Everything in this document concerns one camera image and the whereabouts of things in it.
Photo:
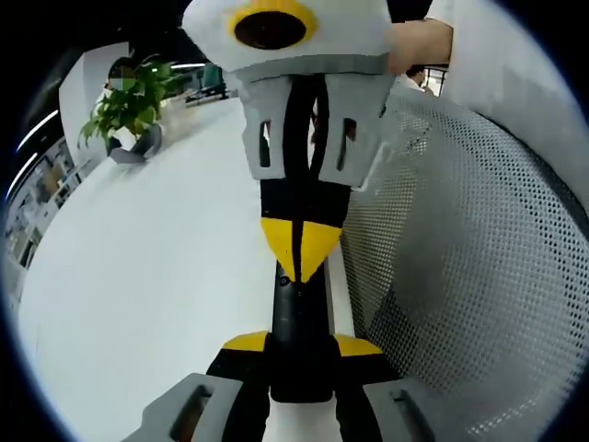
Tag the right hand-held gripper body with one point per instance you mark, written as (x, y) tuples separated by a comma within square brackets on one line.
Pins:
[(349, 41)]

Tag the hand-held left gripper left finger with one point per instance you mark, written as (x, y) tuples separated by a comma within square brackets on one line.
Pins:
[(202, 405)]

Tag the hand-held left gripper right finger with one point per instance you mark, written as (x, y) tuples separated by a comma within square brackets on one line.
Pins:
[(377, 405)]

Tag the black remote control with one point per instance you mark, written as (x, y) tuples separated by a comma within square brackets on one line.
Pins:
[(299, 350)]

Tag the person's right hand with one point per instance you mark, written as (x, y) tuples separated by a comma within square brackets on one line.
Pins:
[(421, 43)]

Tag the white mesh basket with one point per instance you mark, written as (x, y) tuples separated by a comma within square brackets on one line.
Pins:
[(469, 276)]

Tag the green potted plant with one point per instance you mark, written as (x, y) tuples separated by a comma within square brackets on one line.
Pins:
[(133, 101)]

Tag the office shelving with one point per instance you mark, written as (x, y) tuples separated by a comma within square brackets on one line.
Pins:
[(41, 202)]

